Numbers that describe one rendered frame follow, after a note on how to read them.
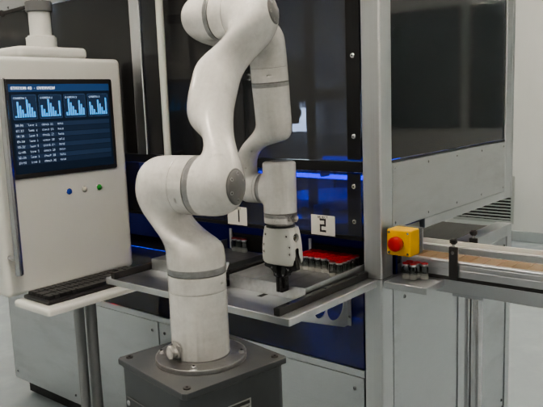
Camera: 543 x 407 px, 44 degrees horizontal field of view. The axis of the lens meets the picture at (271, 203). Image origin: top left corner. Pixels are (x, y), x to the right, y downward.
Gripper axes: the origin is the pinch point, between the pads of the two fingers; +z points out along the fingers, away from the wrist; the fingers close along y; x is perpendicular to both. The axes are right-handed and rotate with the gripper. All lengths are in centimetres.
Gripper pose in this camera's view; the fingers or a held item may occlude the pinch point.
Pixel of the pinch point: (282, 283)
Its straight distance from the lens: 172.1
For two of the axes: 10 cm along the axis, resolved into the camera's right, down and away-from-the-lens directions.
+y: -7.7, -0.7, 6.3
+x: -6.4, 1.3, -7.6
